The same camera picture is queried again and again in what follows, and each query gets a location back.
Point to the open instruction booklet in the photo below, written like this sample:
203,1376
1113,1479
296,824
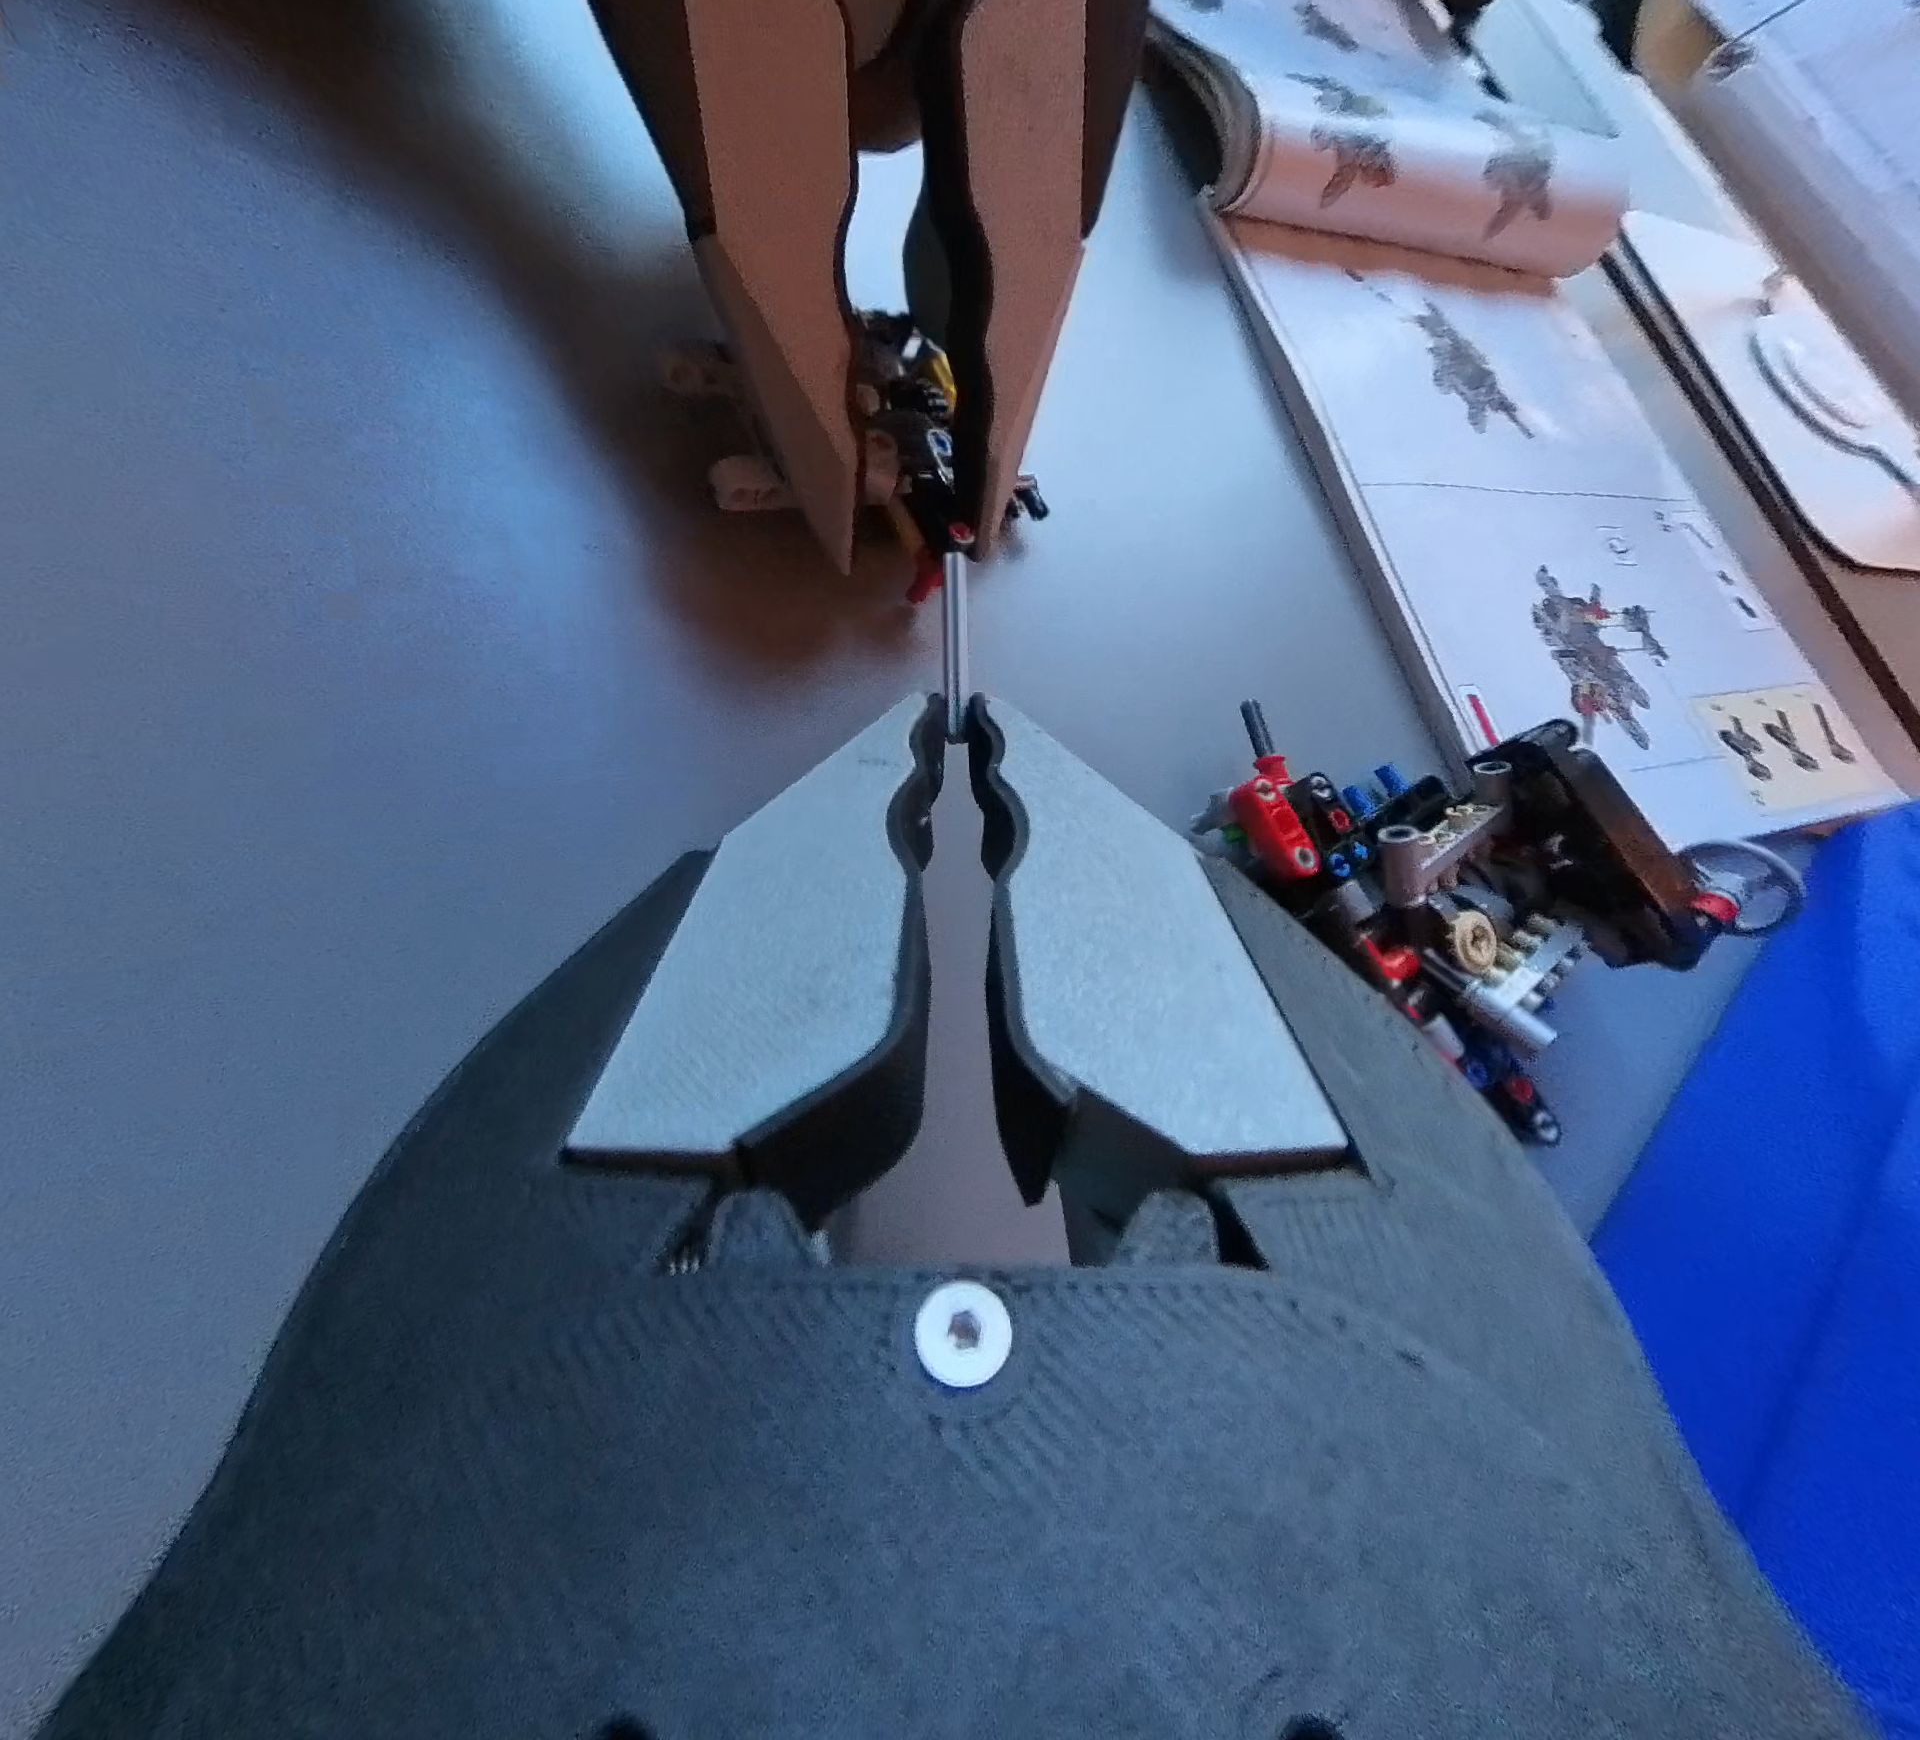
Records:
1500,420

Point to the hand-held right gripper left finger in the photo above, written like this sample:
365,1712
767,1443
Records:
779,975

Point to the blue cloth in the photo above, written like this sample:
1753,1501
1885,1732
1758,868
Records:
1783,1245

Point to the cardboard box with paper label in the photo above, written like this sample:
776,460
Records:
1800,15

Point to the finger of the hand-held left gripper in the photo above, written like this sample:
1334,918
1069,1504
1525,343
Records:
1029,195
757,195

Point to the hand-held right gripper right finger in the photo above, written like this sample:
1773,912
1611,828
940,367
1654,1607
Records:
1155,975

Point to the small toy brick model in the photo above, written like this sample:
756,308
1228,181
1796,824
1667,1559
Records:
900,420

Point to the large toy brick model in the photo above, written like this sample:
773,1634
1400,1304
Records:
1440,870

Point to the grey toy axle rod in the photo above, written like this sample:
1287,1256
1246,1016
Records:
953,639

